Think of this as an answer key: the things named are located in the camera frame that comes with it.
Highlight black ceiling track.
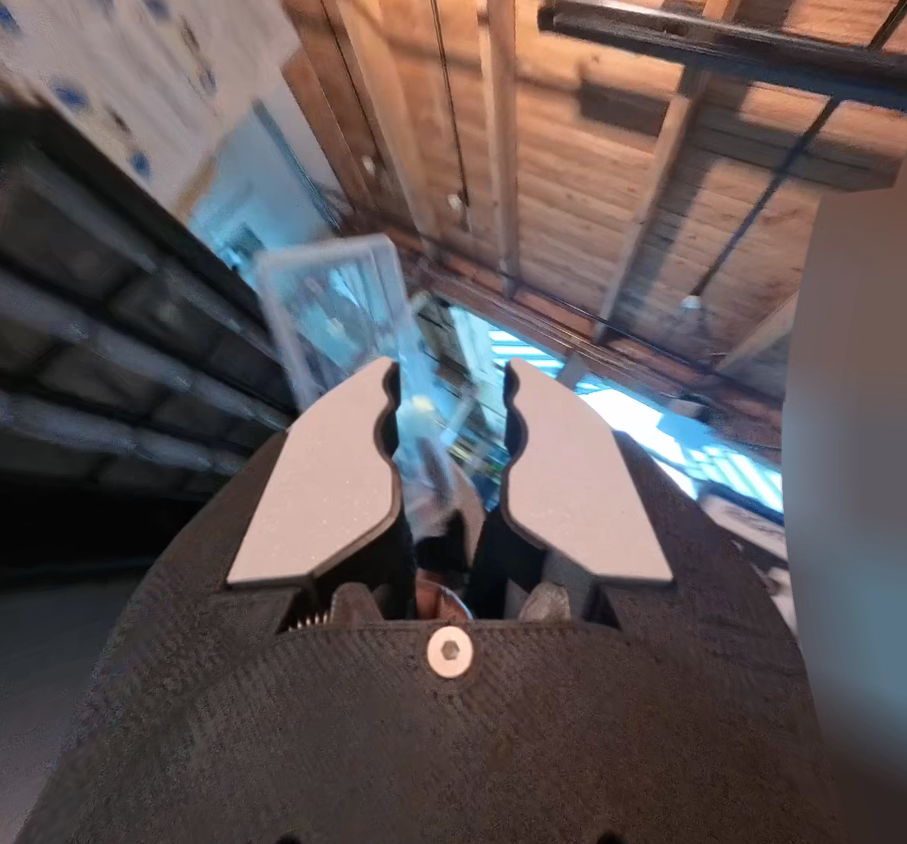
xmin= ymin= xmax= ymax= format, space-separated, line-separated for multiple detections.
xmin=537 ymin=0 xmax=907 ymax=112

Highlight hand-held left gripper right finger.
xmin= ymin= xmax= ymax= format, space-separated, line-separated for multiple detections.
xmin=499 ymin=358 xmax=674 ymax=586

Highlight clear plastic drawer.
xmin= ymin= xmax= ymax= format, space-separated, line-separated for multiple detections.
xmin=255 ymin=234 xmax=486 ymax=547

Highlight black drawer cabinet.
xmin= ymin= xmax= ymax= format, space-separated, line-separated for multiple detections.
xmin=0 ymin=103 xmax=302 ymax=583

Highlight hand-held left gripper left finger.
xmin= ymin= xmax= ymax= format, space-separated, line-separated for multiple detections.
xmin=225 ymin=357 xmax=403 ymax=588

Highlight thin black ceiling rod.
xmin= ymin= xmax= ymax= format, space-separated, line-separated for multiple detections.
xmin=691 ymin=98 xmax=844 ymax=302

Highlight bright window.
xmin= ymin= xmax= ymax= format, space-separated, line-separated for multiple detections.
xmin=489 ymin=330 xmax=786 ymax=515

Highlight rows of clear drawers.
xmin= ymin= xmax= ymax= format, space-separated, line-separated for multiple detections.
xmin=0 ymin=149 xmax=291 ymax=483

